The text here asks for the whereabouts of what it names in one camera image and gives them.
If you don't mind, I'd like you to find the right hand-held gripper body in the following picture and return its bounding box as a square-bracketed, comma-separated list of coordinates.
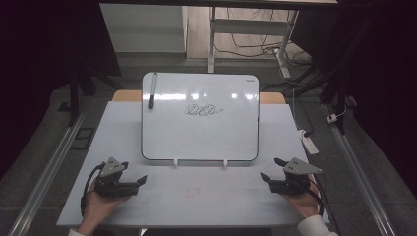
[268, 157, 323, 197]

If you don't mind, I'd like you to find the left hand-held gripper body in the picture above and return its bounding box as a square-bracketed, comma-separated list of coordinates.
[94, 156, 140, 199]

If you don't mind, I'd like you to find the white whiteboard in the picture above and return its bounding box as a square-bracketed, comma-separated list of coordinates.
[141, 72, 261, 162]

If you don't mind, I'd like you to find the white marker pen black cap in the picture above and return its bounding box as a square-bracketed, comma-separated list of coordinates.
[147, 72, 158, 110]

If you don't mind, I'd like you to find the person's right hand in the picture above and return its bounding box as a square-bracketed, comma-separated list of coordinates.
[280, 174, 322, 220]

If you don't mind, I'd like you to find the person's left hand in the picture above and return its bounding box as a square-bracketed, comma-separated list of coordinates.
[78, 181, 131, 236]

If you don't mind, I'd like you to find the black floor plate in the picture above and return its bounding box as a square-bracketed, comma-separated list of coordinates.
[70, 127, 96, 151]

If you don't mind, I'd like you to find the wooden board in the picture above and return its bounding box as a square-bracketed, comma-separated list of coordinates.
[111, 89, 287, 105]

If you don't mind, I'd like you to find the white cabinet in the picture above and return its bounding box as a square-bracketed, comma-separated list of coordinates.
[99, 3, 189, 54]

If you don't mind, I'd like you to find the dark curtain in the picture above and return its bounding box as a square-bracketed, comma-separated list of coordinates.
[290, 0, 417, 200]
[0, 0, 123, 180]

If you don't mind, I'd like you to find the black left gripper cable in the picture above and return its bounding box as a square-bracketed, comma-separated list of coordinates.
[80, 162, 106, 218]

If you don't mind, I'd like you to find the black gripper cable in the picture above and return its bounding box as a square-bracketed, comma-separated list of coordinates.
[80, 162, 106, 218]
[308, 176, 342, 236]

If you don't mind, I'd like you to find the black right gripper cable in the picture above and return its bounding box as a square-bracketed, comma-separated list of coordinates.
[308, 176, 342, 236]

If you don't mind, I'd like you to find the metal floor rail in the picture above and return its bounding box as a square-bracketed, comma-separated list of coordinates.
[323, 103, 397, 236]
[7, 97, 90, 236]

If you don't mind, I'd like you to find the white desk frame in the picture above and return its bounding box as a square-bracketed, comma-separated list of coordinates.
[207, 6, 300, 80]

